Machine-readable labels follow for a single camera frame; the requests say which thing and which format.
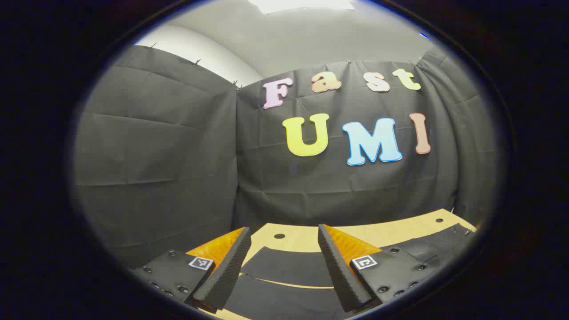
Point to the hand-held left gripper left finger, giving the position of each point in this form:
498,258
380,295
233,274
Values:
224,275

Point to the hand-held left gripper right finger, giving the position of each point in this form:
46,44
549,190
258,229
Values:
340,275

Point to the black jeans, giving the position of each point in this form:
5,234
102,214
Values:
284,269

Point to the black backdrop cloth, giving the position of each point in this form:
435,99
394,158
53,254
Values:
178,155

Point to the ceiling light panel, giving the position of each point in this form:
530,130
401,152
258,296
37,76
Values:
302,4

